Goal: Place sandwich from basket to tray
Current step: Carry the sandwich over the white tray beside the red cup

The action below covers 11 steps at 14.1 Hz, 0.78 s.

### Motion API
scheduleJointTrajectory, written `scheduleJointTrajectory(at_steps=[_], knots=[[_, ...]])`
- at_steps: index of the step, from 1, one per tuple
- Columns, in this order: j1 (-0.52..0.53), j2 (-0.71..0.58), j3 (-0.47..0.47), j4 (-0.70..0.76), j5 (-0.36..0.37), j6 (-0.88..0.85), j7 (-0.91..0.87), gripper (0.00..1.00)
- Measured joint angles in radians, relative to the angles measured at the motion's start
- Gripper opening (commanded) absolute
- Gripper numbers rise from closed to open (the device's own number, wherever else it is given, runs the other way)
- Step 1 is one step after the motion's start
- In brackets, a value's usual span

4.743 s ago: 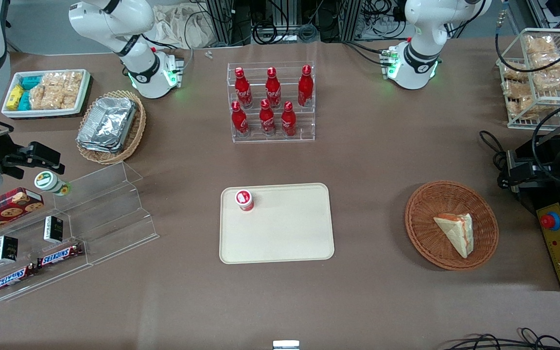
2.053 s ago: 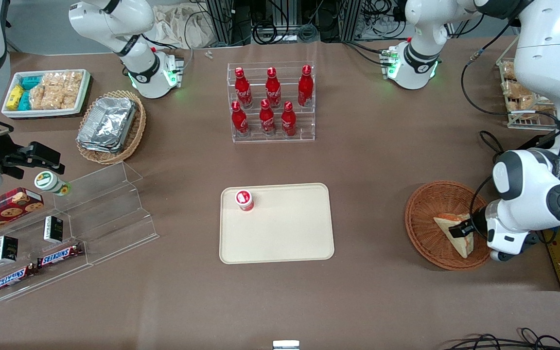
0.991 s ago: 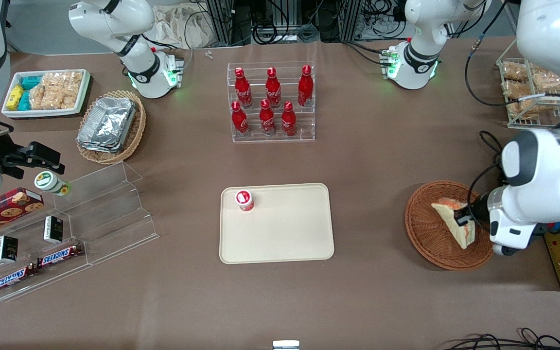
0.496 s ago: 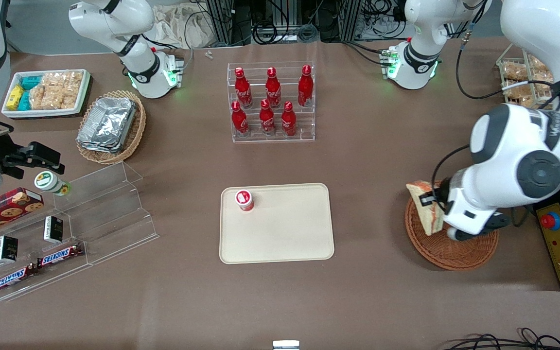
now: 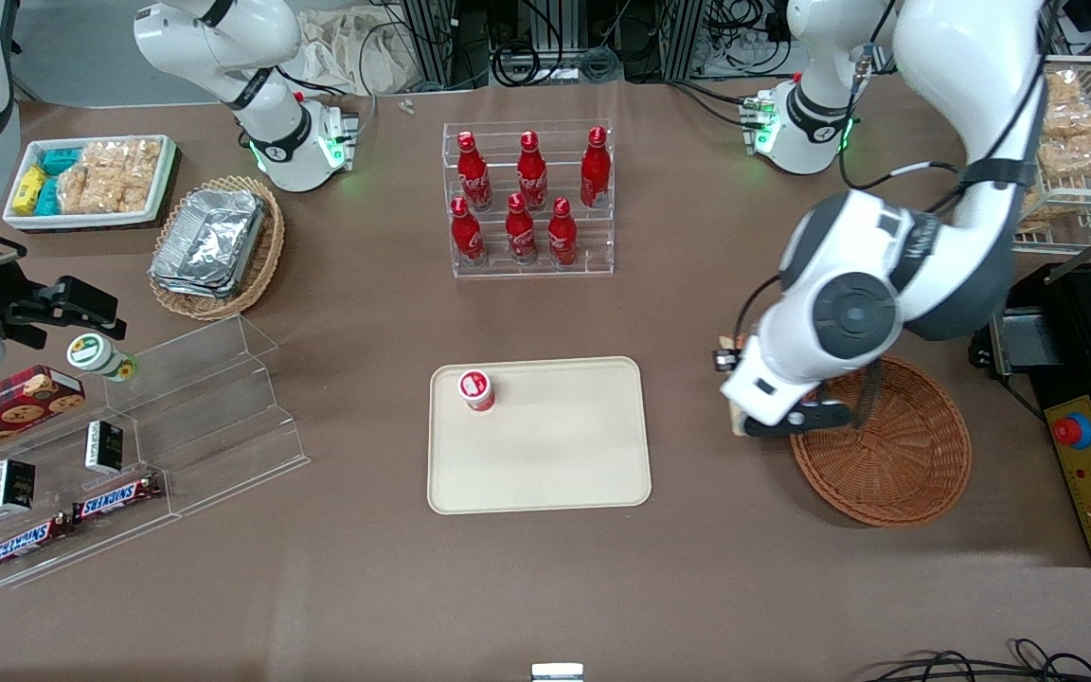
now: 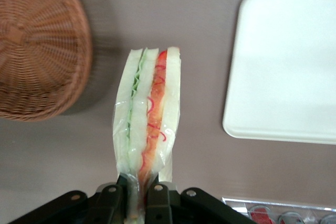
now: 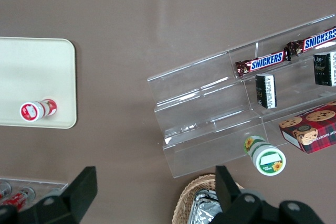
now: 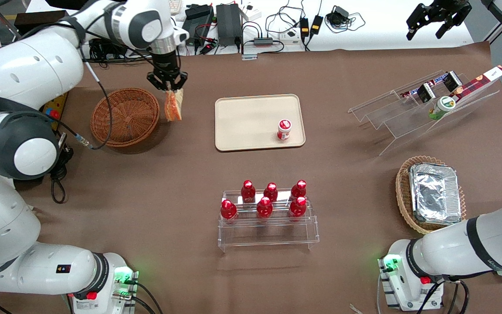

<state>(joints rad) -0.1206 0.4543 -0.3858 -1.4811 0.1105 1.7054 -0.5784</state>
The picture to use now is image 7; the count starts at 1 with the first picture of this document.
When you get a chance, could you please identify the woven wicker basket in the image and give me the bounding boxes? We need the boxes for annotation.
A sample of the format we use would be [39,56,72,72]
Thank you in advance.
[172,173,245,224]

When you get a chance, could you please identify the narrow black snack box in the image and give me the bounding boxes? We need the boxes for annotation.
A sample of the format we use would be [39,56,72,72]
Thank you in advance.
[255,73,278,110]

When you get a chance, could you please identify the green sunflower yogurt bottle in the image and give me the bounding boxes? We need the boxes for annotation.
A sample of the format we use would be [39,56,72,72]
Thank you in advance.
[244,135,287,176]

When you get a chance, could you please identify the small red drink bottle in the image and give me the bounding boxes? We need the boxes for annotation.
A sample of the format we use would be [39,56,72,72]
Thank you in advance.
[0,181,13,200]
[1,187,36,206]

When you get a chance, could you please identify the Snickers chocolate bar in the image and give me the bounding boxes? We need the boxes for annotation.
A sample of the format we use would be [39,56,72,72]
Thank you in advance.
[285,26,336,57]
[235,49,292,78]

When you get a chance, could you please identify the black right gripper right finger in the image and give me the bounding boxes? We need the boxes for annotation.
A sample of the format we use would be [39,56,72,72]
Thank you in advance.
[214,165,266,224]

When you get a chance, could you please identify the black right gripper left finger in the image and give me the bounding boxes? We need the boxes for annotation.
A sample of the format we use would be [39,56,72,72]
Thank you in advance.
[33,166,98,224]

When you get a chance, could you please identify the red strawberry yogurt bottle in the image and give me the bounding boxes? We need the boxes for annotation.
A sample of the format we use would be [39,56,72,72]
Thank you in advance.
[19,99,58,122]

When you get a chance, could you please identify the red plaid cookie box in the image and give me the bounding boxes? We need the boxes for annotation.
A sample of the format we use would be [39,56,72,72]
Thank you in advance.
[278,100,336,154]

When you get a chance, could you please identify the clear acrylic bottle holder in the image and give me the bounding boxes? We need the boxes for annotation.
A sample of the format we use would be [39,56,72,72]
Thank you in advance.
[0,175,69,206]

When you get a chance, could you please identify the foil-wrapped sandwich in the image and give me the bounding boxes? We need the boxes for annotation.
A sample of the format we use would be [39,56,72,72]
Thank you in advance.
[191,188,224,224]

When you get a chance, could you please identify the wide black snack box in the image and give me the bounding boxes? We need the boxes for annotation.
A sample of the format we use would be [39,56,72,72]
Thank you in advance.
[313,51,336,88]

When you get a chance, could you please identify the beige plastic tray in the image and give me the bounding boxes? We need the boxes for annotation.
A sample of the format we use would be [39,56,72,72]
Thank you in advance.
[0,36,78,130]

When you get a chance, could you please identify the clear acrylic tiered display stand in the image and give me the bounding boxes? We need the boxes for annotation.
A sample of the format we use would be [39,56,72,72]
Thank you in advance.
[146,13,336,179]

